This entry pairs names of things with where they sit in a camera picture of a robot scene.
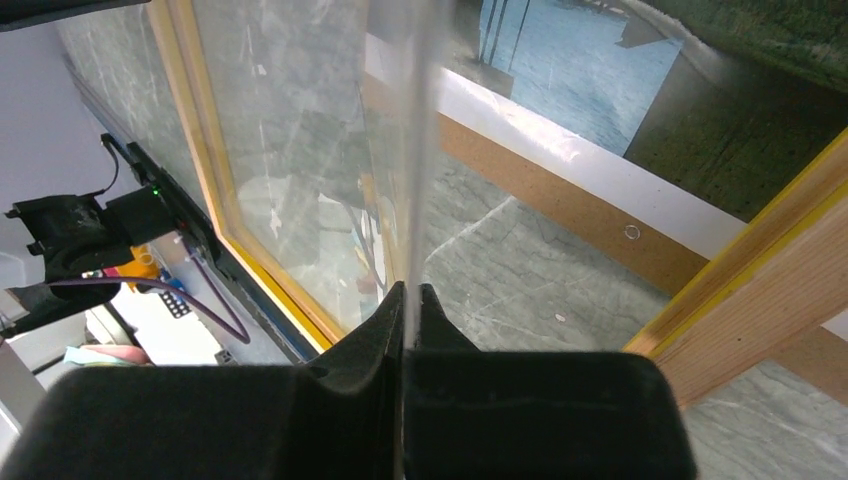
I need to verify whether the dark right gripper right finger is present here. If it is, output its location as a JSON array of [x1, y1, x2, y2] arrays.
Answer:
[[402, 284, 697, 479]]

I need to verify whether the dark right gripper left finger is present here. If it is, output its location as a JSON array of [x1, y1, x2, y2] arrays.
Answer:
[[1, 283, 406, 479]]

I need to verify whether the clear acrylic sheet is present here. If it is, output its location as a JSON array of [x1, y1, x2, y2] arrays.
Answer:
[[177, 1, 445, 342]]

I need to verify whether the yellow wooden picture frame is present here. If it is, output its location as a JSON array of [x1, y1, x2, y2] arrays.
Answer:
[[145, 1, 847, 407]]

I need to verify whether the printed building photo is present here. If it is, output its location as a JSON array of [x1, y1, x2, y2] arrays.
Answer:
[[439, 1, 847, 259]]

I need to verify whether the brown backing board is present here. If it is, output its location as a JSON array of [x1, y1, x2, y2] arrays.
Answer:
[[360, 72, 848, 409]]

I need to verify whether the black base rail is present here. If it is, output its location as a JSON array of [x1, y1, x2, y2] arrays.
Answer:
[[101, 133, 319, 363]]

